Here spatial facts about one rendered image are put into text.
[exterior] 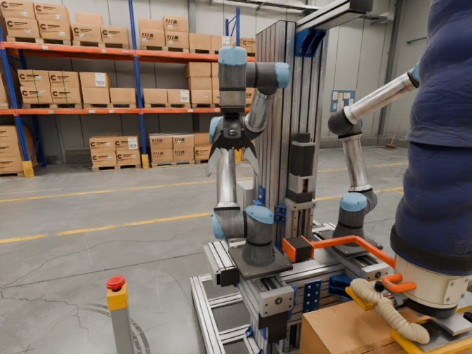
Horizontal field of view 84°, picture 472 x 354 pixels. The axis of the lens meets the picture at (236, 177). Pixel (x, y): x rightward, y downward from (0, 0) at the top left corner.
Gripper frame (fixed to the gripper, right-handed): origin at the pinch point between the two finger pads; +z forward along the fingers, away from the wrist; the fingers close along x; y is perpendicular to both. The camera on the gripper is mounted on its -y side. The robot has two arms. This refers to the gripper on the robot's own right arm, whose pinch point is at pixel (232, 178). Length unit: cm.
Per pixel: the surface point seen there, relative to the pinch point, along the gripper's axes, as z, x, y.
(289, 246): 28.0, -20.6, 8.3
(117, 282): 45, 44, 13
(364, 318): 54, -48, 1
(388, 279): 29, -46, -10
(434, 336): 41, -55, -19
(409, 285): 30, -51, -12
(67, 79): -80, 374, 604
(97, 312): 149, 111, 113
